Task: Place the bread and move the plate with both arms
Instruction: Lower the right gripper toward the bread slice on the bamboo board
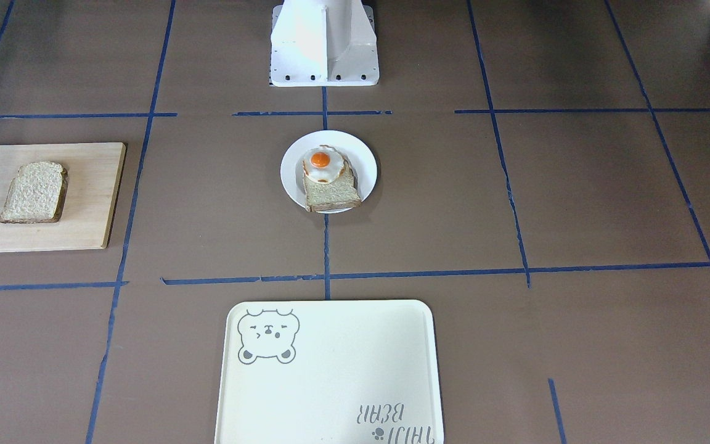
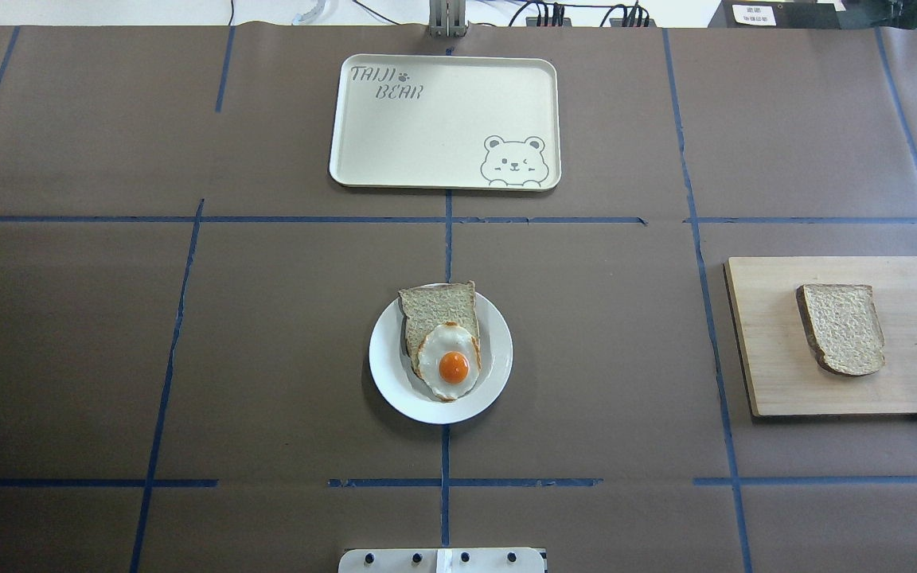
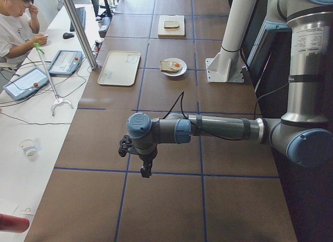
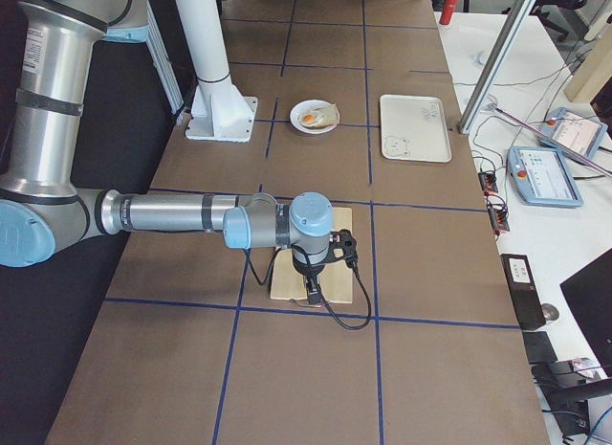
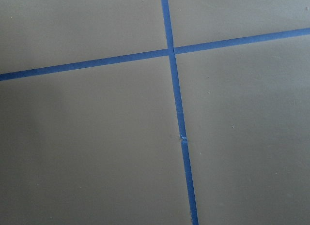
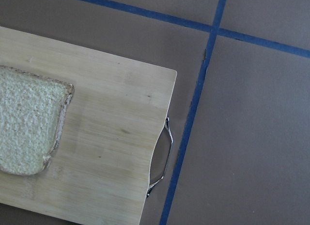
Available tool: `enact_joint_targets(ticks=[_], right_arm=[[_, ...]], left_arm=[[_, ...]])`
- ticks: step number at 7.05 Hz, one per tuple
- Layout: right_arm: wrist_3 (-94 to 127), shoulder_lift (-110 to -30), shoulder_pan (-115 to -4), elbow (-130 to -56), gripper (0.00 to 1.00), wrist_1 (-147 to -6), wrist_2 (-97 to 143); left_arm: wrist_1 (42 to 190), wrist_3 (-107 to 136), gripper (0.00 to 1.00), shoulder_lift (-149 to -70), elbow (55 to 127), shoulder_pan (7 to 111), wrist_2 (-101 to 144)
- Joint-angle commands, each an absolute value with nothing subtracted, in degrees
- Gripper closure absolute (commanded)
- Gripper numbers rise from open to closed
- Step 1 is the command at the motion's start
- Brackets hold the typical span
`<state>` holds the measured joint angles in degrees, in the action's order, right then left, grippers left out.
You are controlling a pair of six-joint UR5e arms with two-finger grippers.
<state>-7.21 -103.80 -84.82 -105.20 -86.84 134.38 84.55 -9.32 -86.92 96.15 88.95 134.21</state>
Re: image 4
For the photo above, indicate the white round plate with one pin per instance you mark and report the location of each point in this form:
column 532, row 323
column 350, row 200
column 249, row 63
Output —
column 301, row 110

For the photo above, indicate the bread slice under egg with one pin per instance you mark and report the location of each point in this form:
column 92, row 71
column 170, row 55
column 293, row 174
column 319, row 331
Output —
column 325, row 116

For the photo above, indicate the wooden cutting board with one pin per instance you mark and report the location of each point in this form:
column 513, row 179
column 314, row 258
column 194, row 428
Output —
column 336, row 280

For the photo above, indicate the fried egg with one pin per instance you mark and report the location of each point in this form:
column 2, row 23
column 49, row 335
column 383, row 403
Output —
column 311, row 119

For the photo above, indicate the white bear serving tray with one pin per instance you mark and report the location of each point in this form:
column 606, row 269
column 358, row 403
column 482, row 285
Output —
column 413, row 128

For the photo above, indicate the lower orange black connector box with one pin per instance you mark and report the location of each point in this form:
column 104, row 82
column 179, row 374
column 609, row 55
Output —
column 498, row 214

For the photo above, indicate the orange black connector box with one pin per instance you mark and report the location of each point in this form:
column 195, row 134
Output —
column 498, row 214
column 488, row 182

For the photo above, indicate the upper orange black connector box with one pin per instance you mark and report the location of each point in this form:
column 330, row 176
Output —
column 488, row 182

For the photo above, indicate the black rectangular box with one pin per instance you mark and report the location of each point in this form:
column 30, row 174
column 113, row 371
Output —
column 522, row 288

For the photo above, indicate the near teach pendant tablet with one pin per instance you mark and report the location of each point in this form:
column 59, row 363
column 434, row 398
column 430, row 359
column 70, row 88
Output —
column 542, row 177

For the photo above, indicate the teach pendant tablet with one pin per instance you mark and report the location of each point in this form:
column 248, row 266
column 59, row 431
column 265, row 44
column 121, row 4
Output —
column 542, row 177
column 574, row 131

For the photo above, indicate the black monitor corner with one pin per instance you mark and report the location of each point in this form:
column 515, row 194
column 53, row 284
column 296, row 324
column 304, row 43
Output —
column 588, row 295

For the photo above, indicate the far teach pendant tablet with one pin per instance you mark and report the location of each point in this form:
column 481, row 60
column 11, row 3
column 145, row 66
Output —
column 574, row 131

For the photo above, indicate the red cylinder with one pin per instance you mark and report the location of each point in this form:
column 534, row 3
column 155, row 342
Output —
column 447, row 12

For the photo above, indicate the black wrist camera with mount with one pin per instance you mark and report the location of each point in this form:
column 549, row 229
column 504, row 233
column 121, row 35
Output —
column 343, row 246

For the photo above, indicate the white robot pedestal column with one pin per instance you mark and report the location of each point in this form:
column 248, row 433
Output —
column 219, row 112

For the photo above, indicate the aluminium frame post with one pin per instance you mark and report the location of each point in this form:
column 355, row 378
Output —
column 503, row 43

